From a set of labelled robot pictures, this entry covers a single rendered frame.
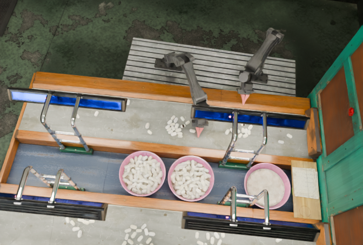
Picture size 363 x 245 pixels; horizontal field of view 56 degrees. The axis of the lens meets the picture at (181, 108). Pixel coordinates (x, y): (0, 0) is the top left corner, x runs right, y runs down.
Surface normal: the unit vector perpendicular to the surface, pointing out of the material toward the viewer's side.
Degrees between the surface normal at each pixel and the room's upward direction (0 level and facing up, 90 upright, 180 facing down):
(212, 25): 0
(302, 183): 0
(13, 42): 0
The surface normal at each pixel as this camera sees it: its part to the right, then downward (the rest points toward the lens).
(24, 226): 0.04, -0.45
